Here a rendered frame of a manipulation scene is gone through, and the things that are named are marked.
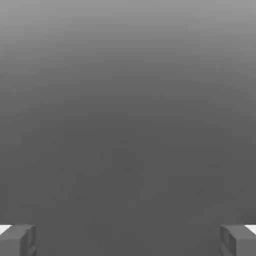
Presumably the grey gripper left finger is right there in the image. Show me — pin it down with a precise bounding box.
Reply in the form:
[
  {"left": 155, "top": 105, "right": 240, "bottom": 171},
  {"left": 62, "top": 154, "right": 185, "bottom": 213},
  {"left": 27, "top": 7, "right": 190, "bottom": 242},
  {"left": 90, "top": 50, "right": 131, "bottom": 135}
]
[{"left": 0, "top": 223, "right": 38, "bottom": 256}]

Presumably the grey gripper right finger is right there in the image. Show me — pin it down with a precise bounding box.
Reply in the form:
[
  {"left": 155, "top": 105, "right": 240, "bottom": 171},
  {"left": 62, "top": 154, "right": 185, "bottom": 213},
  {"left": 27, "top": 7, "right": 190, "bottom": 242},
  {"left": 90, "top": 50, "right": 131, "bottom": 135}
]
[{"left": 219, "top": 223, "right": 256, "bottom": 256}]

